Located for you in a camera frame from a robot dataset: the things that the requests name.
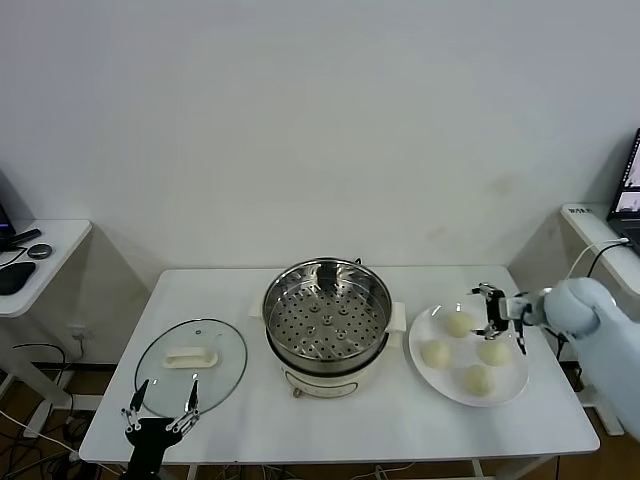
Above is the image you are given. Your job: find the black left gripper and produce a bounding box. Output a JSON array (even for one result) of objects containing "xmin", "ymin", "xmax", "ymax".
[{"xmin": 121, "ymin": 377, "xmax": 202, "ymax": 480}]

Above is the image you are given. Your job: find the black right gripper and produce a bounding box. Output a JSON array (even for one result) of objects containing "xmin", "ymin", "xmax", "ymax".
[{"xmin": 466, "ymin": 282, "xmax": 509, "ymax": 341}]

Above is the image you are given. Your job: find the white steamed baozi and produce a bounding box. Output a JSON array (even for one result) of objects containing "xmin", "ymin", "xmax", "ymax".
[
  {"xmin": 420, "ymin": 339, "xmax": 453, "ymax": 371},
  {"xmin": 477, "ymin": 338, "xmax": 513, "ymax": 367},
  {"xmin": 443, "ymin": 310, "xmax": 475, "ymax": 340},
  {"xmin": 462, "ymin": 364, "xmax": 496, "ymax": 398}
]

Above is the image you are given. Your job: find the glass lid with cream handle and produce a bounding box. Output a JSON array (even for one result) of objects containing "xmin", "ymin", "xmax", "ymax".
[{"xmin": 133, "ymin": 317, "xmax": 249, "ymax": 419}]

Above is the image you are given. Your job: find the stainless steel steamer basket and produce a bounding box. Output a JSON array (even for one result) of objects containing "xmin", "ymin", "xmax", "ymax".
[{"xmin": 248, "ymin": 257, "xmax": 409, "ymax": 376}]

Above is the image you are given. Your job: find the white round plate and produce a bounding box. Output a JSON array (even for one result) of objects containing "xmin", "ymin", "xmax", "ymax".
[{"xmin": 408, "ymin": 302, "xmax": 531, "ymax": 408}]

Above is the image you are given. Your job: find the cream electric cooking pot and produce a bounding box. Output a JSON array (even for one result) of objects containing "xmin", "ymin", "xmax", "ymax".
[{"xmin": 267, "ymin": 329, "xmax": 401, "ymax": 401}]

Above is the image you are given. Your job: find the white side desk with mouse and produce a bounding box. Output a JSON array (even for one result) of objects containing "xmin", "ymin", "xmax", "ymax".
[{"xmin": 0, "ymin": 218, "xmax": 94, "ymax": 439}]

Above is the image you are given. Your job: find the open black laptop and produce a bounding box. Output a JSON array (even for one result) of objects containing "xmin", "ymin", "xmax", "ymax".
[{"xmin": 606, "ymin": 127, "xmax": 640, "ymax": 240}]

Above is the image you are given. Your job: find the black computer mouse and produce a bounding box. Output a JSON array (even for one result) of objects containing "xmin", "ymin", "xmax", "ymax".
[{"xmin": 0, "ymin": 261, "xmax": 38, "ymax": 296}]

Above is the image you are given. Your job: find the black bar remote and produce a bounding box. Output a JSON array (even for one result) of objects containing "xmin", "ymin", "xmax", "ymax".
[{"xmin": 7, "ymin": 228, "xmax": 42, "ymax": 247}]

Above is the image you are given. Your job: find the black monitor with purple glow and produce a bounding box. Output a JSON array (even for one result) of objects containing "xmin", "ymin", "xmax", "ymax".
[{"xmin": 0, "ymin": 167, "xmax": 19, "ymax": 251}]

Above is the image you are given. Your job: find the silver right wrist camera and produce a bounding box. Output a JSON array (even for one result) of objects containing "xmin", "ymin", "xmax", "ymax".
[{"xmin": 503, "ymin": 295, "xmax": 529, "ymax": 326}]

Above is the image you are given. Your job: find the white wall outlet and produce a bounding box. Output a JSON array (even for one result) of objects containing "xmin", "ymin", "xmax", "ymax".
[{"xmin": 67, "ymin": 324, "xmax": 91, "ymax": 359}]

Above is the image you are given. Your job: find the white floor cable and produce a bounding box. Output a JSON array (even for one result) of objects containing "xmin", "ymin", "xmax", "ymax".
[{"xmin": 0, "ymin": 410, "xmax": 79, "ymax": 459}]

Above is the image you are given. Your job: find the black floor cable loop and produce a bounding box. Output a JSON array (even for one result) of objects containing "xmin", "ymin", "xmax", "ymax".
[{"xmin": 12, "ymin": 342, "xmax": 69, "ymax": 374}]

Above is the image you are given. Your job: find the white laptop cable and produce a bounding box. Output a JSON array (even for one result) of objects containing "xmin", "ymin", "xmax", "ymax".
[{"xmin": 567, "ymin": 238, "xmax": 630, "ymax": 281}]

